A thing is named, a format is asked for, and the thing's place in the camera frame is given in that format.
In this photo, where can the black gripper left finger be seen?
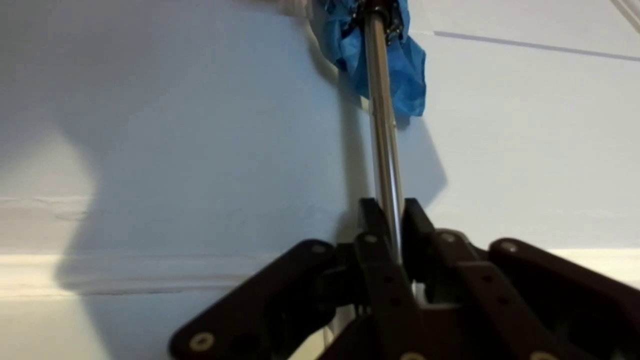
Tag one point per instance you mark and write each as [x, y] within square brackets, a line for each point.
[381, 287]

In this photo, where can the blue folding umbrella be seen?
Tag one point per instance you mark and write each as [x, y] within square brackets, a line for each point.
[384, 132]

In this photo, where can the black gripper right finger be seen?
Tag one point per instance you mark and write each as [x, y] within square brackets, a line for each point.
[480, 300]

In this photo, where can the white panelled door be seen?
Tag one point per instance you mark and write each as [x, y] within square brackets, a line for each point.
[167, 132]

